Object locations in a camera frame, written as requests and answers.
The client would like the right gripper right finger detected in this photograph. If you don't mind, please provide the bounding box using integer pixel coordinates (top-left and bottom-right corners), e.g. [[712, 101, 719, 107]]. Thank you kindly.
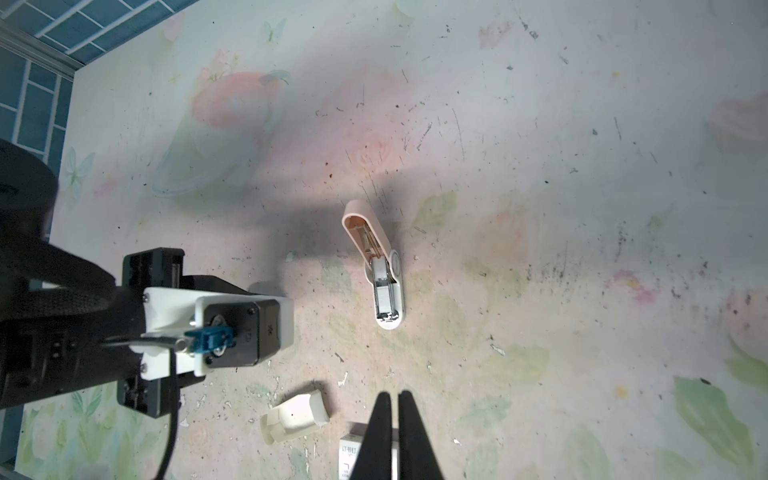
[[398, 390, 444, 480]]

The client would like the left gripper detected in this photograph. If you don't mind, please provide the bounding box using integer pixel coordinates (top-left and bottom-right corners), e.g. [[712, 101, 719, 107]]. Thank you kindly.
[[1, 247, 252, 418]]

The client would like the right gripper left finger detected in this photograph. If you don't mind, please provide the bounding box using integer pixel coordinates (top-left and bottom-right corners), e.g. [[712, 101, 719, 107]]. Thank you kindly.
[[350, 392, 392, 480]]

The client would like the staple box sleeve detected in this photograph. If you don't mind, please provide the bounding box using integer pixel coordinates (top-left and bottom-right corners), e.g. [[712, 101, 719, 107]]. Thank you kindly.
[[337, 422, 400, 480]]

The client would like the staple box tray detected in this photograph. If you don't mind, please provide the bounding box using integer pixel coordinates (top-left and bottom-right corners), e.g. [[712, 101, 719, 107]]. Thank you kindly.
[[260, 390, 330, 445]]

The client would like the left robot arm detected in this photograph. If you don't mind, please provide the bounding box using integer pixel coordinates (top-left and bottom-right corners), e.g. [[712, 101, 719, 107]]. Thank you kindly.
[[1, 141, 242, 418]]

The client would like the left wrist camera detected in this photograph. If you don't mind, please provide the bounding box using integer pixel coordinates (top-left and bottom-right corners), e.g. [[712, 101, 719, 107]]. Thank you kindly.
[[131, 287, 294, 380]]

